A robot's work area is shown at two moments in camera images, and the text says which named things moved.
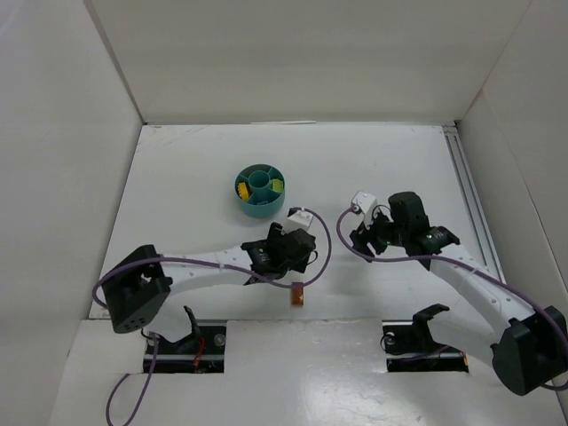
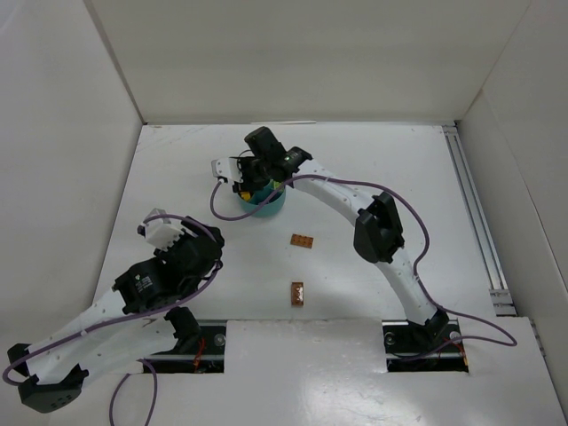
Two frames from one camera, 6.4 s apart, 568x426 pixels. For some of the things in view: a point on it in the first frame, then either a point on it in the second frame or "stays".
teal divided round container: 263,201 stays
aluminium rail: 453,138 stays
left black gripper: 300,248 -> 195,248
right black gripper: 365,235 -> 254,176
